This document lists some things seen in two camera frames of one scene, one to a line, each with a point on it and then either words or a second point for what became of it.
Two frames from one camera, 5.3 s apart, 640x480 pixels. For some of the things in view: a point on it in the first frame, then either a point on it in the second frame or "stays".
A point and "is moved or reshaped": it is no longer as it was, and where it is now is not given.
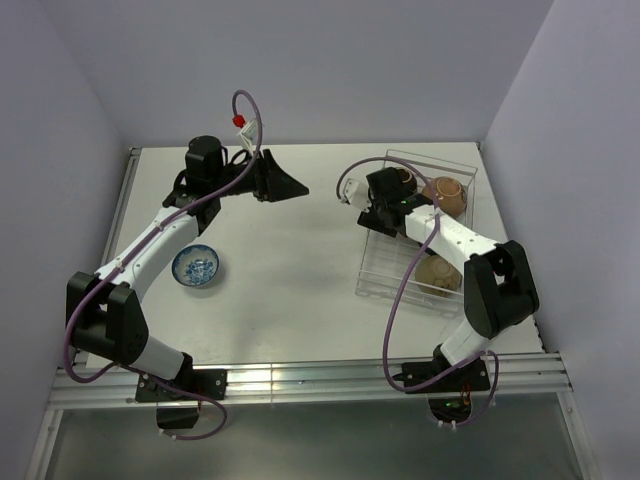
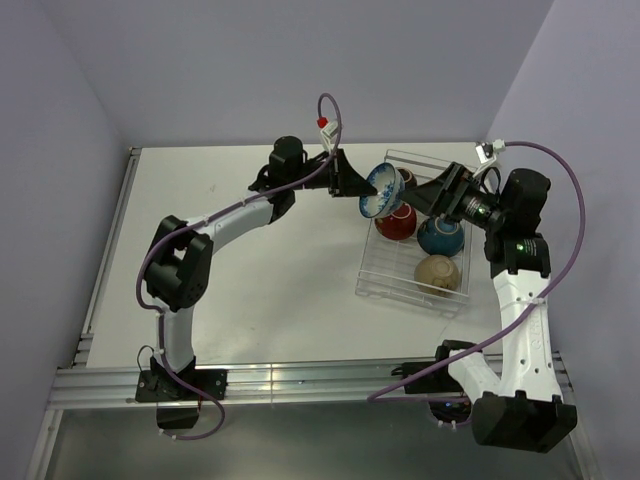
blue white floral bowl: (195, 265) is moved or reshaped
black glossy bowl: (436, 276) stays
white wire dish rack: (396, 270) stays
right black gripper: (372, 221) → (444, 194)
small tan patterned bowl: (407, 177) stays
